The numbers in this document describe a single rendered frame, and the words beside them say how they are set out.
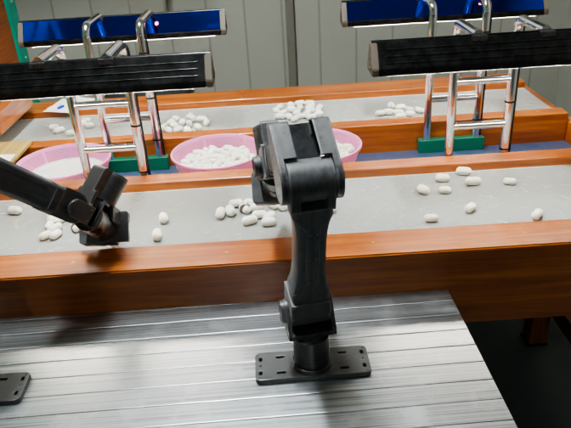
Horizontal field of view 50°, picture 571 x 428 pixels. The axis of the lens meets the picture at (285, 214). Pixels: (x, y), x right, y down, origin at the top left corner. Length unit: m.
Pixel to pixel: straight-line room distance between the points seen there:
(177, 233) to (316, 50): 2.25
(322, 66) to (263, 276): 2.41
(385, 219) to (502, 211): 0.27
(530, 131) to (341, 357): 1.17
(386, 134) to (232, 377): 1.06
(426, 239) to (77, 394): 0.73
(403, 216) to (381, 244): 0.18
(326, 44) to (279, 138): 2.66
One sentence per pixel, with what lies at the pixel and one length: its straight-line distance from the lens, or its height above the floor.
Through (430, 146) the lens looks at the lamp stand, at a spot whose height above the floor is 0.70.
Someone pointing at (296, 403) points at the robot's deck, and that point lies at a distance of 1.06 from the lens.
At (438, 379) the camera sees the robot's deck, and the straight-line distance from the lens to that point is 1.11.
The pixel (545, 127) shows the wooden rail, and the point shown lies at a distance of 2.09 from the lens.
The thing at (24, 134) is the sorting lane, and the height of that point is 0.74.
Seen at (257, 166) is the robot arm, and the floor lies 0.98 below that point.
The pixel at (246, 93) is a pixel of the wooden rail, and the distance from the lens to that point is 2.30.
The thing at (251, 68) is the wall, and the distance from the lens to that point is 3.52.
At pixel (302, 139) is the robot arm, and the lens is 0.92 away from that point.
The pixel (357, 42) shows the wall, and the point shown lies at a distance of 3.54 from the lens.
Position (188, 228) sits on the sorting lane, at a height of 0.74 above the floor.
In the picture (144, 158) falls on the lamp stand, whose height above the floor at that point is 0.81.
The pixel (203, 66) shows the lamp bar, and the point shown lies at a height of 1.08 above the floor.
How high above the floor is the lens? 1.42
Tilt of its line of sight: 28 degrees down
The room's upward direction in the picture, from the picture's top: 4 degrees counter-clockwise
